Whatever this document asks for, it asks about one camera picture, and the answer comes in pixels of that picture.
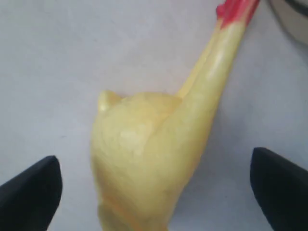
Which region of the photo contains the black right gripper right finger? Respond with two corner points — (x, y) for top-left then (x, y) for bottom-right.
(250, 147), (308, 231)

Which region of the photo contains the headless rubber chicken body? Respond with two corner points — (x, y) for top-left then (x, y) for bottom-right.
(90, 0), (259, 231)

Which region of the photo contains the white bin marked O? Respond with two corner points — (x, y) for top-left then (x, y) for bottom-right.
(269, 0), (308, 45)

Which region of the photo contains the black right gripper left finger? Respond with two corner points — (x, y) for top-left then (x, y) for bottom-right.
(0, 155), (63, 231)

